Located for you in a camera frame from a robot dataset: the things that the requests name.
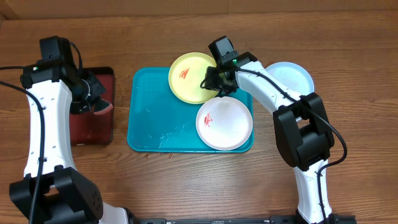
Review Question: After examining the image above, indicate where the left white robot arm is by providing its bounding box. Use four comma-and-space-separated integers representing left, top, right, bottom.
9, 60, 137, 223

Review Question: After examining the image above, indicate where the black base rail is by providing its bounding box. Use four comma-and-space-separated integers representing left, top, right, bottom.
136, 214, 357, 224

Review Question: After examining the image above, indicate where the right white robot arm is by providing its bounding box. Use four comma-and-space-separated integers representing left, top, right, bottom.
201, 50, 341, 223

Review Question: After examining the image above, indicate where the light blue plastic plate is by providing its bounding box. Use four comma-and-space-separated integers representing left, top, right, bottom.
266, 62, 315, 95

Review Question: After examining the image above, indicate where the yellow-green plastic plate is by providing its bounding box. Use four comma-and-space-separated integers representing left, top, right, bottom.
169, 52, 217, 104

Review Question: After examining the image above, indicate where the white plastic plate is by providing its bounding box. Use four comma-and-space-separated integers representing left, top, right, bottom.
195, 96, 253, 151

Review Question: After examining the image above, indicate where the teal plastic tray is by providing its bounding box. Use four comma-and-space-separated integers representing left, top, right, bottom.
126, 67, 255, 154

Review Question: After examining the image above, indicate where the brown cardboard back panel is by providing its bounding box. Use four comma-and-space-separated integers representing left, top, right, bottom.
1, 0, 397, 20

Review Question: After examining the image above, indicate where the black tray with red water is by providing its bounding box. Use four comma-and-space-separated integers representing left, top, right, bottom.
69, 67, 115, 145

